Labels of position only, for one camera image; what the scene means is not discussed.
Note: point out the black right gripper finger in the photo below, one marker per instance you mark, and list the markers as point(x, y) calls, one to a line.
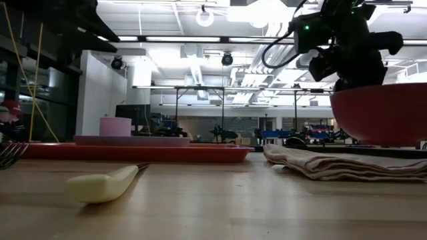
point(347, 80)
point(375, 75)

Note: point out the red plastic bowl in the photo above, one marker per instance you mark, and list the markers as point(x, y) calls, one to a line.
point(380, 116)

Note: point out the beige cloth napkin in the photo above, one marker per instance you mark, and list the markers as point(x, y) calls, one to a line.
point(333, 165)

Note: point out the lilac plastic plate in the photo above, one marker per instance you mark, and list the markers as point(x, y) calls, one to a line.
point(133, 141)

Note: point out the pink plastic cup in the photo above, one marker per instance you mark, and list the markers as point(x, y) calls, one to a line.
point(115, 126)

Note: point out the black background robot arm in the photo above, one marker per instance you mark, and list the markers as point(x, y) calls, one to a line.
point(223, 133)
point(166, 131)

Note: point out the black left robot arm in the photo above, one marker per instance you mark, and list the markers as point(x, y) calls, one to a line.
point(100, 23)

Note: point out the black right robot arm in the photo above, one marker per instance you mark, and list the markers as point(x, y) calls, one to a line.
point(347, 5)

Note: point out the red plastic tray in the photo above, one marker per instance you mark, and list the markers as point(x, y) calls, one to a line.
point(133, 154)

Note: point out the blue storage bin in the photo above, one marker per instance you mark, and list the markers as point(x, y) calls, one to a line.
point(273, 134)

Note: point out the cardboard box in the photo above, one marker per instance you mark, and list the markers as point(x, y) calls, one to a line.
point(243, 140)

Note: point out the black ceiling spotlight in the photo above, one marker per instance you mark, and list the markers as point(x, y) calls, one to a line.
point(116, 62)
point(227, 59)

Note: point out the long white light bar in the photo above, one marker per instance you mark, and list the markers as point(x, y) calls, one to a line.
point(183, 39)

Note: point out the black computer monitor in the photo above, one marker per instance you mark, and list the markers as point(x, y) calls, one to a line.
point(128, 115)

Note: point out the person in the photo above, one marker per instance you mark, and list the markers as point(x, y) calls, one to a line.
point(10, 126)

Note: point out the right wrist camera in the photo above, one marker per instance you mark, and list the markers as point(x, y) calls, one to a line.
point(310, 33)

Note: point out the black metal rig frame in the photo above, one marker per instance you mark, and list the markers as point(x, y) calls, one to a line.
point(200, 88)
point(295, 110)

